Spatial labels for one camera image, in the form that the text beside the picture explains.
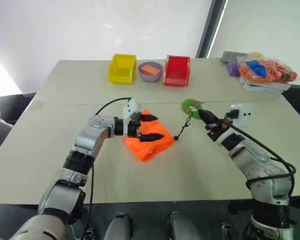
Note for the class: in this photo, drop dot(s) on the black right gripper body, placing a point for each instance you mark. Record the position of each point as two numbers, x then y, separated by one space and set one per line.
218 128

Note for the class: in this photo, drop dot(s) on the red plastic bin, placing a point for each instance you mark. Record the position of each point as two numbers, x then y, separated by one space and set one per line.
176 72

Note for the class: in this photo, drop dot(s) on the orange sponge block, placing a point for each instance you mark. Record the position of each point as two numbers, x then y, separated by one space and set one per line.
151 69

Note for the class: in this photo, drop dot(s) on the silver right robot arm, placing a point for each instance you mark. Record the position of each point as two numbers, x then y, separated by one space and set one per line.
260 162

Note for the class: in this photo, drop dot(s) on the dark window frame post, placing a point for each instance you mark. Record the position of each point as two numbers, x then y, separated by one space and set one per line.
210 27

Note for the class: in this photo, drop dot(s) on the clear bag of orange items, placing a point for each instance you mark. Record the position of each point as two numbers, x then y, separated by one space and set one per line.
277 71

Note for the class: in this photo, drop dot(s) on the grey flat box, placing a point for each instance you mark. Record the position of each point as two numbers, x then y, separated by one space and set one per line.
231 56

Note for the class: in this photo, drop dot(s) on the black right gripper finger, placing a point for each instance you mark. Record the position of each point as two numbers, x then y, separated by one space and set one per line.
205 119
210 115

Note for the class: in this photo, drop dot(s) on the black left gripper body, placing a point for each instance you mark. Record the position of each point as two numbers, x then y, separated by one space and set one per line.
133 128

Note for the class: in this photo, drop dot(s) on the purple cube container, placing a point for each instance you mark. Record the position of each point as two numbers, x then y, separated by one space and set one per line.
232 69

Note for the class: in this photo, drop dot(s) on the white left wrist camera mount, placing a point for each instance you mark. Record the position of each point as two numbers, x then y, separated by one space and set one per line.
131 108

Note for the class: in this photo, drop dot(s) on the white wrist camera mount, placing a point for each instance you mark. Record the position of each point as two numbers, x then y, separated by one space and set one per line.
131 108
243 115

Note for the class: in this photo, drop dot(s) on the yellow plastic bin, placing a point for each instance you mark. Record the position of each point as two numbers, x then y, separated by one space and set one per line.
121 71

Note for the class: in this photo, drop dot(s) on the dark sofa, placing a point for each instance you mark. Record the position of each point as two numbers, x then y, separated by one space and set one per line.
12 105

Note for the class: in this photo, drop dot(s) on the blue item in bag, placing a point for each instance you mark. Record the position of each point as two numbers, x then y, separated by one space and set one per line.
257 68

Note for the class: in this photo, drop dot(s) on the purple bowl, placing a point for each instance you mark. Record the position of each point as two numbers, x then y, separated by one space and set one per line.
150 77

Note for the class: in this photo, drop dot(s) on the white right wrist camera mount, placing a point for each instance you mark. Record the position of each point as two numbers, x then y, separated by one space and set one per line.
243 115

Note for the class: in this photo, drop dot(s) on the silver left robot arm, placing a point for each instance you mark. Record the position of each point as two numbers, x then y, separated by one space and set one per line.
90 136

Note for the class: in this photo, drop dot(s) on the orange fabric pouch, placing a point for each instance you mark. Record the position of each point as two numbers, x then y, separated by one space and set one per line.
150 147

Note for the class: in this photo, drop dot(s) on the pale yellow round object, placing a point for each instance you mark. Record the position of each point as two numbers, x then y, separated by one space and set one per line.
255 55

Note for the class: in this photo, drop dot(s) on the white flat box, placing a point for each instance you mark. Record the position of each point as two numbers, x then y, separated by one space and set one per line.
265 87

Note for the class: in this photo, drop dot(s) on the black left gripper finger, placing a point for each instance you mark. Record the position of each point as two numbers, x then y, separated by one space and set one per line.
148 118
151 137

